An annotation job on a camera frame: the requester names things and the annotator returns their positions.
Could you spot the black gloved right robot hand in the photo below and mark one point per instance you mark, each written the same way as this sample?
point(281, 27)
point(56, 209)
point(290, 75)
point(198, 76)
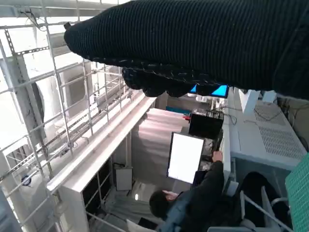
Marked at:
point(193, 41)

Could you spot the blue lit screen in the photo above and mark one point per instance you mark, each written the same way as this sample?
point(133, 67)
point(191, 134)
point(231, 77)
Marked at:
point(220, 91)

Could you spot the black monitor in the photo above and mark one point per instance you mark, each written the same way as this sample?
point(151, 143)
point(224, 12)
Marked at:
point(205, 125)

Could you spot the white desk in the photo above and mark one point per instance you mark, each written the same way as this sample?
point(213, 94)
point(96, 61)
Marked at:
point(225, 145)

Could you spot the white lit monitor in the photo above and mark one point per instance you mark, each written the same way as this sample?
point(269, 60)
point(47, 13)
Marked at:
point(184, 157)

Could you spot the white perforated metal cabinet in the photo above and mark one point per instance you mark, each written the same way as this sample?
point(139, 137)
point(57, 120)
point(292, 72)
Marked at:
point(265, 140)

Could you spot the white shelving unit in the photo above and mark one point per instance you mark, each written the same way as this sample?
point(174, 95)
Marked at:
point(101, 154)

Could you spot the person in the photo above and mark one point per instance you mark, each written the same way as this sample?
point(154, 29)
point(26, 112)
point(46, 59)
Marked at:
point(205, 193)

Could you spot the small white cabinet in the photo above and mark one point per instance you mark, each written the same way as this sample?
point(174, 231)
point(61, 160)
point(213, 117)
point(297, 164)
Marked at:
point(123, 178)

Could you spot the office chair with grey legs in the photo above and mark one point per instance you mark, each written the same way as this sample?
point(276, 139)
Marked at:
point(256, 188)

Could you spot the green cutting mat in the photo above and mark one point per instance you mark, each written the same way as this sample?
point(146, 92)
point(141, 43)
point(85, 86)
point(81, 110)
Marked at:
point(299, 193)

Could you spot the white ventilation duct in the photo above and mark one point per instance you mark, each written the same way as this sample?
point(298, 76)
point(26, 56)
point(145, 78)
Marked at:
point(48, 96)

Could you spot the white metal grid frame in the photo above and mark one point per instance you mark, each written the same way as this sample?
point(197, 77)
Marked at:
point(31, 50)

